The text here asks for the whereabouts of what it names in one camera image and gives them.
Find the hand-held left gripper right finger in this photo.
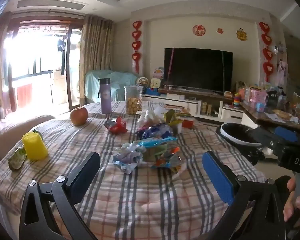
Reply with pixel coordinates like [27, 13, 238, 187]
[202, 151, 288, 240]

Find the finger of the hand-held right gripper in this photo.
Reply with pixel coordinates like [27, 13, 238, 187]
[274, 126, 298, 143]
[250, 127, 280, 150]

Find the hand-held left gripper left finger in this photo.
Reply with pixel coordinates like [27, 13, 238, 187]
[19, 151, 101, 240]

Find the black round trash bin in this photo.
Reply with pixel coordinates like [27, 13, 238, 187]
[216, 122, 267, 166]

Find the blue snack packet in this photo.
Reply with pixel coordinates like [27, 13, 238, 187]
[136, 123, 174, 140]

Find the brown topped coffee table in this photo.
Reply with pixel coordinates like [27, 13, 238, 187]
[240, 101, 300, 159]

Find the person's black trouser leg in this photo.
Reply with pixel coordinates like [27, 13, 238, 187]
[274, 176, 293, 205]

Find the black box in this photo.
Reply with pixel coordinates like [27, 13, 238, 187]
[267, 90, 280, 107]

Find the pink toy box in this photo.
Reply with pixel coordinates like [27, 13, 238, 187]
[249, 87, 268, 108]

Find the silver crumpled wrapper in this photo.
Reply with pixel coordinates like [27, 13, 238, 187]
[112, 144, 147, 175]

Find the orange snack wrapper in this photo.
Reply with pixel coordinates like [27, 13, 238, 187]
[150, 146, 183, 173]

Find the red snack wrapper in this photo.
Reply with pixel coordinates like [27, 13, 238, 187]
[104, 117, 128, 134]

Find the red apple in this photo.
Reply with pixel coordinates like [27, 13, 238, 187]
[70, 106, 89, 126]

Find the yellow ribbed cup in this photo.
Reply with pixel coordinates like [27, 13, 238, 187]
[22, 133, 49, 161]

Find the light blue snack wrapper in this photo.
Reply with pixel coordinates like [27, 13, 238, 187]
[122, 137, 178, 153]

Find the yellow snack wrapper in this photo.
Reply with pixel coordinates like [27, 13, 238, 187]
[164, 109, 183, 128]

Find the purple drinking bottle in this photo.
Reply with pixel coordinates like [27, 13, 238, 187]
[97, 78, 112, 115]

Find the orange picture book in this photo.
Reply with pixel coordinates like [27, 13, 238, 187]
[165, 104, 193, 117]

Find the white television cabinet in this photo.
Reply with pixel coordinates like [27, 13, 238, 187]
[142, 87, 245, 122]

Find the beige sofa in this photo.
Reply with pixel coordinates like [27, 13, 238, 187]
[0, 107, 57, 160]

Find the clear jar of snack balls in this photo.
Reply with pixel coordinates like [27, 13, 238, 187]
[124, 85, 143, 116]

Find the white crumpled plastic bag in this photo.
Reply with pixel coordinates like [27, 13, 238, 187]
[137, 106, 169, 128]

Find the teal covered sofa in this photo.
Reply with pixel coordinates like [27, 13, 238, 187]
[84, 69, 140, 103]

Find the black television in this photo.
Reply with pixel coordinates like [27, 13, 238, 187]
[164, 47, 234, 93]

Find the white round toy wheel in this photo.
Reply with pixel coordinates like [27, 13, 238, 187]
[136, 76, 150, 88]

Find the balcony sliding glass door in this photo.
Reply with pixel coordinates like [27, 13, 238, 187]
[5, 17, 84, 110]

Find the round colourful sign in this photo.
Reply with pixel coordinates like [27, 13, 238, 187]
[152, 67, 165, 79]

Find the colourful stacking ring toy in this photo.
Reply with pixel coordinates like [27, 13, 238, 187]
[233, 92, 242, 109]

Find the red heart string decoration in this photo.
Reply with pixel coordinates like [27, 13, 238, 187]
[132, 20, 142, 74]
[259, 22, 274, 82]

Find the yellow figure wall decal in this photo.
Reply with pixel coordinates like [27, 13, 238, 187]
[236, 28, 248, 41]

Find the round red wall decal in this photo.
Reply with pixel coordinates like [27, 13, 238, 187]
[192, 24, 206, 37]

